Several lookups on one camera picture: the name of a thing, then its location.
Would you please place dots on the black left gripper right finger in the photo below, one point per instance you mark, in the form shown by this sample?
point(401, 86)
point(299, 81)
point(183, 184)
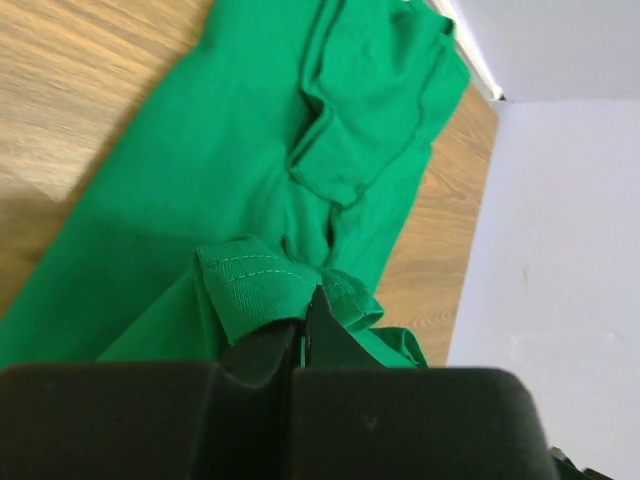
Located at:
point(352, 418)

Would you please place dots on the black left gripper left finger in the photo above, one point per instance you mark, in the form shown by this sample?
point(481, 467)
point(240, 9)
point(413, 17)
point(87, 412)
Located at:
point(221, 419)

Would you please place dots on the green t-shirt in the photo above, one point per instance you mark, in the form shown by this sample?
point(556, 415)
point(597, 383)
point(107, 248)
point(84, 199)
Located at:
point(284, 152)

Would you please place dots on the white aluminium back rail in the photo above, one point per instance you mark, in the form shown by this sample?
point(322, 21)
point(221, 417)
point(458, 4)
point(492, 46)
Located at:
point(471, 52)

